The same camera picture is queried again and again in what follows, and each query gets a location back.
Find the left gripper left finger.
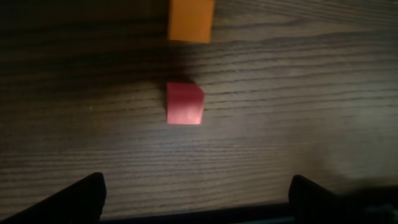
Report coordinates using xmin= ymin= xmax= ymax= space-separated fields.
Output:
xmin=0 ymin=172 xmax=108 ymax=224

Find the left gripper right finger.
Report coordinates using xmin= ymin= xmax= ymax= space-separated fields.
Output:
xmin=287 ymin=174 xmax=398 ymax=224

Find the red cube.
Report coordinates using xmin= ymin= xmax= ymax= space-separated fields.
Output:
xmin=165 ymin=82 xmax=206 ymax=126

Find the orange cube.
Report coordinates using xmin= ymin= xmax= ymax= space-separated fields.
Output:
xmin=167 ymin=0 xmax=216 ymax=44

